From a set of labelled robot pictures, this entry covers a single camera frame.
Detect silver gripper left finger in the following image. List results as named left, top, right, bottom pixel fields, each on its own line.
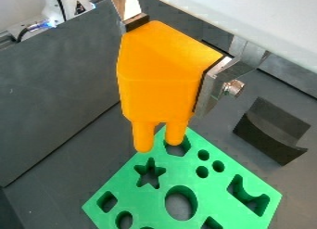
left=110, top=0, right=149, bottom=33

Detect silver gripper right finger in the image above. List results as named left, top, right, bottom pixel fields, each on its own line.
left=192, top=36, right=270, bottom=118

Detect orange three prong plug block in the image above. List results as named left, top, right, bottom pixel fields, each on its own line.
left=116, top=20, right=223, bottom=152

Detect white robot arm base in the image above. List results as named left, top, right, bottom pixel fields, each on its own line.
left=7, top=0, right=94, bottom=43

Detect black curved block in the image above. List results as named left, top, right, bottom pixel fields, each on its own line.
left=232, top=97, right=310, bottom=166

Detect green shape sorter board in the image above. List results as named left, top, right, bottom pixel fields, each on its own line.
left=81, top=129, right=282, bottom=229

